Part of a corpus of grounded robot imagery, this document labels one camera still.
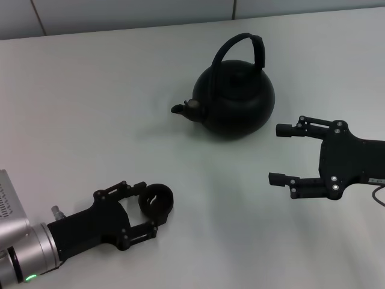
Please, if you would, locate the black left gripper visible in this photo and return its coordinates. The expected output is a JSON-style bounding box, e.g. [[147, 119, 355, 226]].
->
[[46, 180, 169, 263]]

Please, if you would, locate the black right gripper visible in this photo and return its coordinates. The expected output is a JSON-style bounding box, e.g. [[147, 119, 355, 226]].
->
[[268, 115, 385, 201]]

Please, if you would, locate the small black teacup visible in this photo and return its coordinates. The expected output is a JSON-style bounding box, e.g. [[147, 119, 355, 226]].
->
[[138, 182, 174, 222]]

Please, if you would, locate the black round teapot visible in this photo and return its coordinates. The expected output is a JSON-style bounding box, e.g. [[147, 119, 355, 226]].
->
[[170, 33, 276, 141]]

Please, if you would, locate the left gripper metal plug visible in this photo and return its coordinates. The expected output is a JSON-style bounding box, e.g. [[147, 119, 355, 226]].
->
[[50, 205, 66, 222]]

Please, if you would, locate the right gripper cable with plug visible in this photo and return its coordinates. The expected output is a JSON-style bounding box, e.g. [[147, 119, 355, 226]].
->
[[372, 185, 385, 208]]

